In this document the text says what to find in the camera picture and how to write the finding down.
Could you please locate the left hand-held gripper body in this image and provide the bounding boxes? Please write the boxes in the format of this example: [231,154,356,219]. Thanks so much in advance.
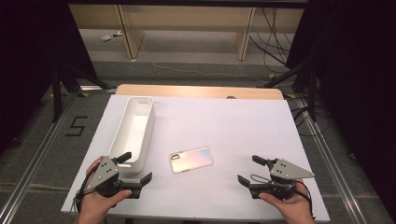
[83,155,143,200]

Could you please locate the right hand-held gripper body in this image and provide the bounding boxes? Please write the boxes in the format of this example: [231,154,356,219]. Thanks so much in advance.
[248,158,316,201]

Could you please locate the white plastic bin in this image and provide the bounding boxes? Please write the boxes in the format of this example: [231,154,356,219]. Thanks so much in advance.
[106,96,156,175]

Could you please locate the iridescent phone case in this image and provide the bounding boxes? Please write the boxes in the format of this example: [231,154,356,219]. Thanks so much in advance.
[168,146,215,175]

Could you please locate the person's left hand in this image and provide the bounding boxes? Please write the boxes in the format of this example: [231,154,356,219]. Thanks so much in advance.
[76,155,134,224]

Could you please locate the person's right hand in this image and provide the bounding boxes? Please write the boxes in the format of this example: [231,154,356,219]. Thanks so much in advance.
[258,179,316,224]

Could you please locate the white table sheet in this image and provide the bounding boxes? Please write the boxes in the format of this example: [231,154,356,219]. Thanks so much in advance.
[61,94,331,223]

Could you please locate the black metal stand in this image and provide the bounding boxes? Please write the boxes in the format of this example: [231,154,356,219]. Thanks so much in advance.
[257,59,319,123]
[50,62,117,123]

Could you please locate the black curtain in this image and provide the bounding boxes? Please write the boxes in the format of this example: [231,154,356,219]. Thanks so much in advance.
[0,0,99,153]
[285,0,396,216]

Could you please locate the light wooden shelf unit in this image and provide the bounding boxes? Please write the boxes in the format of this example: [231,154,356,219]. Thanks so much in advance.
[68,4,305,62]

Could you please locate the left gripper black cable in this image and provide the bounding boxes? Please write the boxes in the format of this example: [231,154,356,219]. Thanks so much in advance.
[73,167,98,216]

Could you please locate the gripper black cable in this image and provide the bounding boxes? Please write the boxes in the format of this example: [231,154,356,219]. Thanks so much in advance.
[249,174,316,220]
[73,167,98,216]

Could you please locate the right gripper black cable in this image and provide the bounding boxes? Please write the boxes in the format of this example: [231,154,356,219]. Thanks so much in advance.
[249,174,316,220]

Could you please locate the aluminium floor rail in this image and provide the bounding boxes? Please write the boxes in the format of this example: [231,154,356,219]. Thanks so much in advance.
[294,96,370,224]
[0,92,80,224]

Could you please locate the black floor cable loop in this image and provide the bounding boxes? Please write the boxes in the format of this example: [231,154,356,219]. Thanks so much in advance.
[290,104,332,138]

